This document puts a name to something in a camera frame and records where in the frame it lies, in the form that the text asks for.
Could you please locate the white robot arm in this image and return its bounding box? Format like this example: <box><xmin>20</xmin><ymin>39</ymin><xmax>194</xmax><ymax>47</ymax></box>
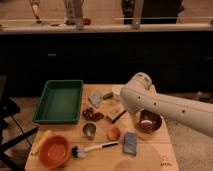
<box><xmin>120</xmin><ymin>72</ymin><xmax>213</xmax><ymax>137</ymax></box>

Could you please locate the white plastic cup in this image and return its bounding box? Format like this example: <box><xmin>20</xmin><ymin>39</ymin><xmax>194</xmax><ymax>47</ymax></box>
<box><xmin>112</xmin><ymin>85</ymin><xmax>123</xmax><ymax>100</ymax></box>

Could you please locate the small metal cup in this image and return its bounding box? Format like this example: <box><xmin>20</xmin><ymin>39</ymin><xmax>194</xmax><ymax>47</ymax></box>
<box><xmin>83</xmin><ymin>123</ymin><xmax>96</xmax><ymax>139</ymax></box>

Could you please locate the green pepper toy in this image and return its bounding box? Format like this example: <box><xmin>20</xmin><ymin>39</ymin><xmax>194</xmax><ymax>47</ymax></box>
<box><xmin>102</xmin><ymin>92</ymin><xmax>113</xmax><ymax>100</ymax></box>

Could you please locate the grey blue cloth piece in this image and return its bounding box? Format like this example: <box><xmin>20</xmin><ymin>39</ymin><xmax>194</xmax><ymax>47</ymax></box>
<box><xmin>88</xmin><ymin>91</ymin><xmax>103</xmax><ymax>108</ymax></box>

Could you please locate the brown grape cluster toy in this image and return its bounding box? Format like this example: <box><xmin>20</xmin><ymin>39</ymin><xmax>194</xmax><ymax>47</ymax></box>
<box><xmin>82</xmin><ymin>107</ymin><xmax>104</xmax><ymax>122</ymax></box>

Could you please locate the orange round fruit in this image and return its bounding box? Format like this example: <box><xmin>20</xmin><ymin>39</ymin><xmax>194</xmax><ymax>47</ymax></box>
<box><xmin>107</xmin><ymin>127</ymin><xmax>120</xmax><ymax>141</ymax></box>

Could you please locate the green plastic tray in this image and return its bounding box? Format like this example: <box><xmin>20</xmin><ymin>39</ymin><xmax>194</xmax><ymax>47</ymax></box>
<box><xmin>33</xmin><ymin>80</ymin><xmax>83</xmax><ymax>124</ymax></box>

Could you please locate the dark purple bowl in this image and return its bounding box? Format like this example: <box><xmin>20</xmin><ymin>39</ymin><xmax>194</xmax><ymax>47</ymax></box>
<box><xmin>136</xmin><ymin>110</ymin><xmax>162</xmax><ymax>134</ymax></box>

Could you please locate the blue sponge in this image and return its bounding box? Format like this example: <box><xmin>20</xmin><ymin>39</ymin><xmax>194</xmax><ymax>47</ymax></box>
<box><xmin>123</xmin><ymin>132</ymin><xmax>137</xmax><ymax>155</ymax></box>

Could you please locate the orange plastic bowl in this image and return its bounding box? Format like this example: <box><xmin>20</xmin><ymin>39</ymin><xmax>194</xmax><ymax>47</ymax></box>
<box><xmin>39</xmin><ymin>135</ymin><xmax>70</xmax><ymax>169</ymax></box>

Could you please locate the yellow banana toy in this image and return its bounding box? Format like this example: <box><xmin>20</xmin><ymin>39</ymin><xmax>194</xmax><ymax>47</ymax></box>
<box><xmin>31</xmin><ymin>130</ymin><xmax>53</xmax><ymax>155</ymax></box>

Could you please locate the white handled dish brush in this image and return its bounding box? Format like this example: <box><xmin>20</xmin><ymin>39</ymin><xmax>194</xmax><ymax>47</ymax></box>
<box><xmin>71</xmin><ymin>141</ymin><xmax>119</xmax><ymax>158</ymax></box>

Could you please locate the black chair frame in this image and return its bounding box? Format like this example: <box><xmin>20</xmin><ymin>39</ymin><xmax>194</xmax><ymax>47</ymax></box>
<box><xmin>0</xmin><ymin>75</ymin><xmax>39</xmax><ymax>171</ymax></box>

